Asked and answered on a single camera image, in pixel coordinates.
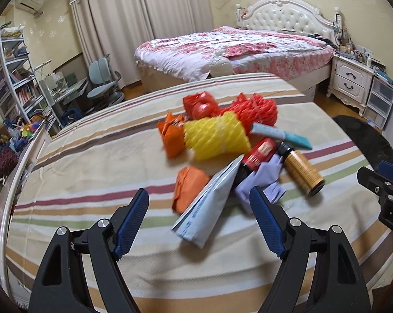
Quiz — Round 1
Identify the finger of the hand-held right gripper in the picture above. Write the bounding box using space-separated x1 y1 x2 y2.
378 160 393 186
357 167 393 203

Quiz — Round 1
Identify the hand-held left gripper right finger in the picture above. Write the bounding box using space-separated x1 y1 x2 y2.
249 185 371 313

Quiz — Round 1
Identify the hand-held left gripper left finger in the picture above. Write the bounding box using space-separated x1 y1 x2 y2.
28 187 150 313

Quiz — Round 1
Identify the purple glove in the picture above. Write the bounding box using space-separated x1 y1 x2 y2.
234 154 287 214

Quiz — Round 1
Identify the black lined waste bin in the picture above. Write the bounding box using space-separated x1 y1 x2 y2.
332 115 393 172

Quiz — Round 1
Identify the white mailer envelope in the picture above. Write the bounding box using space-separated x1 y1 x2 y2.
171 154 245 248

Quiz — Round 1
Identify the gold bottle with black cap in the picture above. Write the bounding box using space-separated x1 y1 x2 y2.
276 142 325 198

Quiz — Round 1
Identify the red bottle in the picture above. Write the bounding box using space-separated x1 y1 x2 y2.
232 137 278 186

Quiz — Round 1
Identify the orange plastic bag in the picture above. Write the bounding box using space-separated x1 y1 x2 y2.
172 166 212 215

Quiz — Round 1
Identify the teal tube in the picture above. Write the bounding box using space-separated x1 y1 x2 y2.
251 123 313 151

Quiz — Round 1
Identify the yellow foam fruit net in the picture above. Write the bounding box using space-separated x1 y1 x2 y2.
183 111 252 161

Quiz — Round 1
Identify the red foam fruit net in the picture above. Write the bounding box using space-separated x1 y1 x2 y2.
220 93 278 128

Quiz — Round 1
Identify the clear plastic drawer unit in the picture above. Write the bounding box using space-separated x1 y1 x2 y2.
363 75 393 129

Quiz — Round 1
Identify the crumpled orange snack wrapper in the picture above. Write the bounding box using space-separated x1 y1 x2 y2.
157 112 188 159

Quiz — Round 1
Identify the white nightstand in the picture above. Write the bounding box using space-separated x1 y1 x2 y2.
327 53 376 108

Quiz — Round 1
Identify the blue crate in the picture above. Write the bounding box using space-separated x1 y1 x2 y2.
62 109 84 125

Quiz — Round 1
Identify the group of small bottles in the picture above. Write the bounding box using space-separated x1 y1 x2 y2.
338 37 380 64

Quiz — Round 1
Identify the red plastic bag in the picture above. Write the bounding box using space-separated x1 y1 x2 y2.
183 92 221 120

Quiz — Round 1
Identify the pile of colourful toys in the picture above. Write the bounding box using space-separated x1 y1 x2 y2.
0 117 39 157

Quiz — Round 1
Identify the white study desk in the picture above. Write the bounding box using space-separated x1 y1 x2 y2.
37 72 90 128

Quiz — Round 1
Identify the grey desk chair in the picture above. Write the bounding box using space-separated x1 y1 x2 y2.
86 57 125 105

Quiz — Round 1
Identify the floral quilt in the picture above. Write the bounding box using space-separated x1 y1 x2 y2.
133 25 336 82

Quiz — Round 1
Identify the white bookshelf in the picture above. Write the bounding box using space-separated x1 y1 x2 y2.
0 26 53 131

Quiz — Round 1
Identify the white tufted bed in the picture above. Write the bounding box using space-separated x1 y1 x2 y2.
133 0 344 101

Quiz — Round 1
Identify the beige curtain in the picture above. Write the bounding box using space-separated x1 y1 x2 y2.
68 0 154 54
136 0 214 36

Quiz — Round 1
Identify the white air conditioner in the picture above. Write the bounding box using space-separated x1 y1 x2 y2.
14 0 44 15

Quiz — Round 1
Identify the white bed rail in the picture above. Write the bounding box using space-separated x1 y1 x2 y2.
0 125 52 287

